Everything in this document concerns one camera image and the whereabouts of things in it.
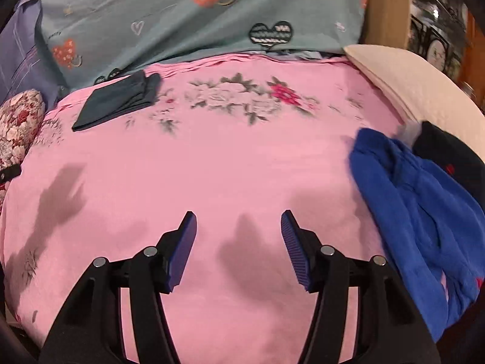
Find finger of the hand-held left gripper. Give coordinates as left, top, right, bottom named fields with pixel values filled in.
left=0, top=164, right=22, bottom=182

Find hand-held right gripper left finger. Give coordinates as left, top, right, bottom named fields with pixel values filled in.
left=38, top=211, right=198, bottom=364

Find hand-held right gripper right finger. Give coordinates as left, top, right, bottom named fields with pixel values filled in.
left=281, top=210, right=442, bottom=364

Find dark teal pants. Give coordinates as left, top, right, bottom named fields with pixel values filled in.
left=72, top=70, right=162, bottom=133

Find red white floral pillow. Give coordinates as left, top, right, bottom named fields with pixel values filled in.
left=0, top=89, right=48, bottom=200

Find pink floral bedsheet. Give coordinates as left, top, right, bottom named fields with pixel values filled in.
left=0, top=55, right=429, bottom=364

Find purple plaid pillow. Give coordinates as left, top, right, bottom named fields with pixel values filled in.
left=0, top=0, right=71, bottom=104

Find blue garment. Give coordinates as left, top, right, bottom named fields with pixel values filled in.
left=349, top=127, right=485, bottom=344

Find dark navy garment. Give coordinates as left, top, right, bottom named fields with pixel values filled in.
left=411, top=121, right=485, bottom=215

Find cream textured pillow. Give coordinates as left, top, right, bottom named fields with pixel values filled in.
left=343, top=44, right=485, bottom=148

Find teal heart-print quilt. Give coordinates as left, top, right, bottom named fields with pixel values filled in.
left=36, top=0, right=370, bottom=89

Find wooden headboard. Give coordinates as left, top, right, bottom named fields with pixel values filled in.
left=358, top=0, right=413, bottom=51

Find dark display shelf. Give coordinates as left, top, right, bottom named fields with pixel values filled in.
left=409, top=0, right=485, bottom=97

